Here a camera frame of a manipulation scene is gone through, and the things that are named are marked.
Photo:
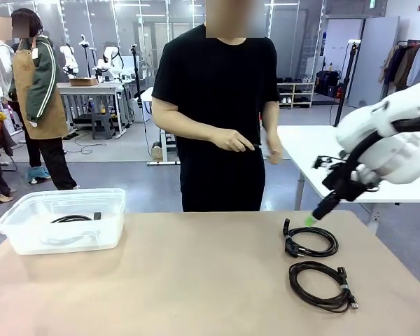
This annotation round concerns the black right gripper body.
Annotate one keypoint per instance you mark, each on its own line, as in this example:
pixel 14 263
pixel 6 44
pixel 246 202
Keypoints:
pixel 346 185

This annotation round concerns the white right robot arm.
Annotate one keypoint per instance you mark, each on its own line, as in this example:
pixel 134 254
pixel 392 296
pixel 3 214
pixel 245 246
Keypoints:
pixel 399 140

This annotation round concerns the person's right forearm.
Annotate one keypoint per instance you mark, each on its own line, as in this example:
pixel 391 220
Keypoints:
pixel 182 120

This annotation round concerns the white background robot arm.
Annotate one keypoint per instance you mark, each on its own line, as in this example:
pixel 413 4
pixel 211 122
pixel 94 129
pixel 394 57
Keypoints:
pixel 70 59
pixel 110 63

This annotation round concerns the person's left hand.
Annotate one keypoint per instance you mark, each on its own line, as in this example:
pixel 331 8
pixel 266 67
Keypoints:
pixel 276 152

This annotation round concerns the person's right hand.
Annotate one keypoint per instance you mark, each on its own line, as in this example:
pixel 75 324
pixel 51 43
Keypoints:
pixel 232 141

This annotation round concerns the large white table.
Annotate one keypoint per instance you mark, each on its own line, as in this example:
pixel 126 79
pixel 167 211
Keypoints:
pixel 318 154

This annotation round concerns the clear plastic storage bin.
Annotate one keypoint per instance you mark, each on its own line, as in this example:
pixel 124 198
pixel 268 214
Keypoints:
pixel 61 231

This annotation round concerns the black bags pile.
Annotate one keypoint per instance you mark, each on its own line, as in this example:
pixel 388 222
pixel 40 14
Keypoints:
pixel 329 84

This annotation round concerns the white shoe rack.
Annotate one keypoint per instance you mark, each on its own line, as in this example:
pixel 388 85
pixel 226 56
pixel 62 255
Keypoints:
pixel 297 94

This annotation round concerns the black tripod pole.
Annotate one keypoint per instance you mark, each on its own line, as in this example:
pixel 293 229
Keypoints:
pixel 348 73

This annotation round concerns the clothes rack with coats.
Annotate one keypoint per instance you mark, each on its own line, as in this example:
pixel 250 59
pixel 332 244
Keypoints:
pixel 406 63

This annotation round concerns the woman in brown apron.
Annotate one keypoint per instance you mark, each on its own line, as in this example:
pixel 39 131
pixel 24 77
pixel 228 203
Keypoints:
pixel 38 91

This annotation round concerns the person in black t-shirt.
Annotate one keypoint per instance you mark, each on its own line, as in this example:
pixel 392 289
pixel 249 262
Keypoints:
pixel 217 87

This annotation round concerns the grey metal workbench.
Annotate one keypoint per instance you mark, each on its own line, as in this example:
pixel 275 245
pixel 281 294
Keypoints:
pixel 91 89

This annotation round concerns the brown cardboard box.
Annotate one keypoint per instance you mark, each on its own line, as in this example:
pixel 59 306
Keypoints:
pixel 84 82

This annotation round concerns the white standing desk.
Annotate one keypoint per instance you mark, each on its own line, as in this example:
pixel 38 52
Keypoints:
pixel 147 96

